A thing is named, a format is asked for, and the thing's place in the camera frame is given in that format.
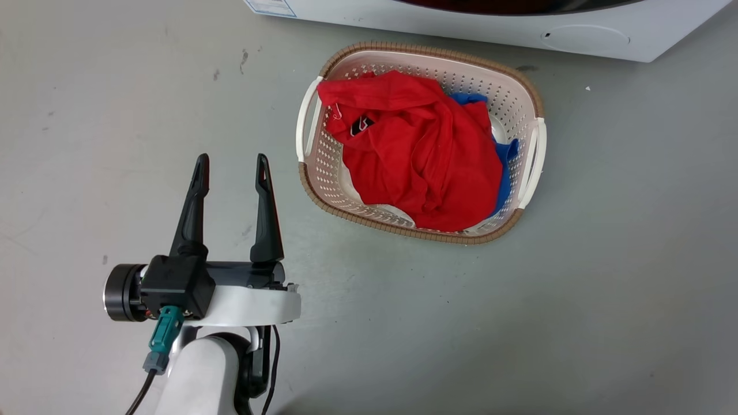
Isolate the white washing machine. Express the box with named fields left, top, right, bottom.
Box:
left=243, top=0, right=733, bottom=63

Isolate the thin black cable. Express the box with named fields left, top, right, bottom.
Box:
left=261, top=325, right=281, bottom=415

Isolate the beige perforated laundry basket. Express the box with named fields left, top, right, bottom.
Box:
left=296, top=41, right=547, bottom=246

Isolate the dark glass washing machine door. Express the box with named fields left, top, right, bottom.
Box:
left=397, top=0, right=645, bottom=16

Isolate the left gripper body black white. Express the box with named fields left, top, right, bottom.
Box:
left=103, top=261, right=302, bottom=327

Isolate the red garment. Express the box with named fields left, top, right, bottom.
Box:
left=317, top=70, right=503, bottom=233

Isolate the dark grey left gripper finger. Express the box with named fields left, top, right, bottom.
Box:
left=250, top=153, right=285, bottom=265
left=170, top=153, right=210, bottom=261

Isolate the black cable with teal connector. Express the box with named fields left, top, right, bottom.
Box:
left=125, top=305, right=186, bottom=415

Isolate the blue garment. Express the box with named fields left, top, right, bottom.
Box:
left=449, top=92, right=519, bottom=218

